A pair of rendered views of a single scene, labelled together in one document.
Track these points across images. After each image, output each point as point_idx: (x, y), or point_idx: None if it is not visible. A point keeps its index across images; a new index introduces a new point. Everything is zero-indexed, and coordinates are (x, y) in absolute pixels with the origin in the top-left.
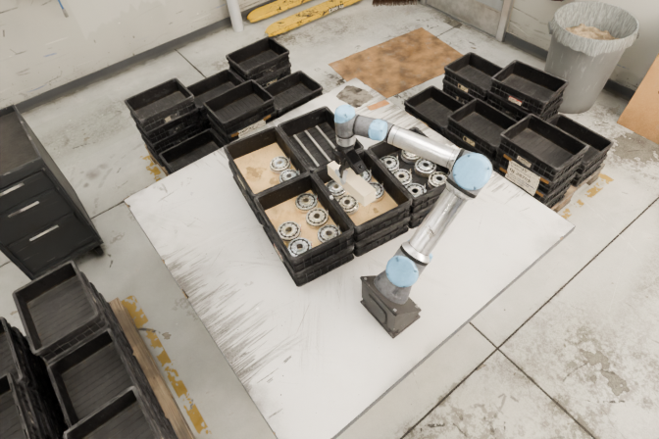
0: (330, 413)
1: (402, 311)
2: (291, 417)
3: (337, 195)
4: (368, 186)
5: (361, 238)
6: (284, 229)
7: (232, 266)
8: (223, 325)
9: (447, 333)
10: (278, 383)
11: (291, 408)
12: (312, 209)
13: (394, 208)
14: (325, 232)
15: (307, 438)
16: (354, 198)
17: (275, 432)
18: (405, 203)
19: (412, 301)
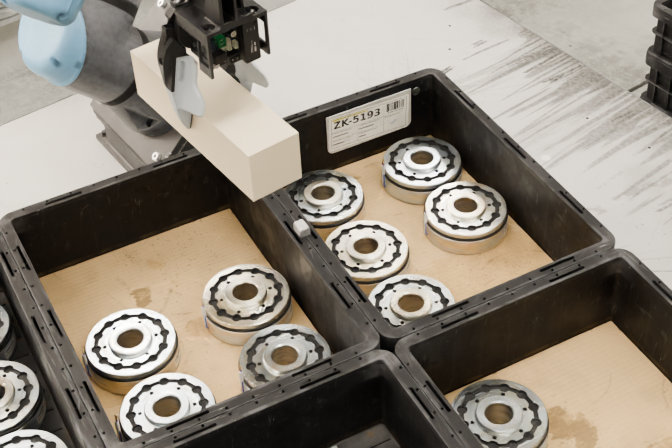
0: (340, 6)
1: (142, 28)
2: (422, 0)
3: (280, 326)
4: (154, 59)
5: (215, 211)
6: (479, 203)
7: (664, 258)
8: (631, 125)
9: (42, 111)
10: (457, 39)
11: (423, 10)
12: (384, 273)
13: (74, 195)
14: (335, 192)
15: None
16: (214, 308)
17: None
18: (29, 209)
19: (107, 115)
